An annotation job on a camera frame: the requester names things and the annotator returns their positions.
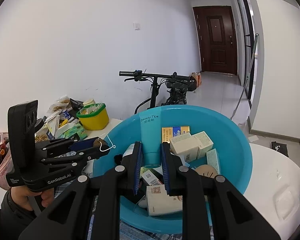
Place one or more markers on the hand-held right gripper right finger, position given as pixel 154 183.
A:
pixel 165 170

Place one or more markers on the cream lidded jar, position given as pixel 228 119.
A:
pixel 90 102

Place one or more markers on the brown door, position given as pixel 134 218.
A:
pixel 218 42

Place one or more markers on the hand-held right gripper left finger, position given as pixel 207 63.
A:
pixel 138 167

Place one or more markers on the white light switch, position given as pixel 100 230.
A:
pixel 137 26

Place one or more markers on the pale green box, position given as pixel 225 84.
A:
pixel 213 160

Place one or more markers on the clear snack bag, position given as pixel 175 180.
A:
pixel 60 105

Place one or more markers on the clear plastic box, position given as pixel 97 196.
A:
pixel 287 201

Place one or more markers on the black bag on floor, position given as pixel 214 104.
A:
pixel 278 147

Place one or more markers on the blue plastic basin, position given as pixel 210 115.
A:
pixel 227 140

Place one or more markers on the person's left hand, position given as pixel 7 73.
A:
pixel 21 196

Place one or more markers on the black snack bag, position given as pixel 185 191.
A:
pixel 76 104

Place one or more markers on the large cream box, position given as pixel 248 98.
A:
pixel 183 147

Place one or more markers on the black-framed glass door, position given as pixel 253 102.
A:
pixel 247 10

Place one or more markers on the blue plaid shirt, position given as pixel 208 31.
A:
pixel 152 235

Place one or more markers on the teal tube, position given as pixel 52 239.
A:
pixel 150 140

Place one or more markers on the small cream box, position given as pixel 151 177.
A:
pixel 203 142

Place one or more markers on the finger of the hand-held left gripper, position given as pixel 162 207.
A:
pixel 72 162
pixel 82 144

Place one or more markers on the beige patterned box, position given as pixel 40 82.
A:
pixel 160 201

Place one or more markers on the green tissue pack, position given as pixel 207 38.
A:
pixel 73 131

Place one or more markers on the person's left forearm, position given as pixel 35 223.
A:
pixel 7 222

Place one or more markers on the gold and blue box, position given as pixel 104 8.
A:
pixel 176 131

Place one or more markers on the yellow bin green rim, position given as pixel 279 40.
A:
pixel 95 120

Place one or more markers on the pink pouch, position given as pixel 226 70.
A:
pixel 1 175

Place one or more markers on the black bicycle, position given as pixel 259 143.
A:
pixel 153 92

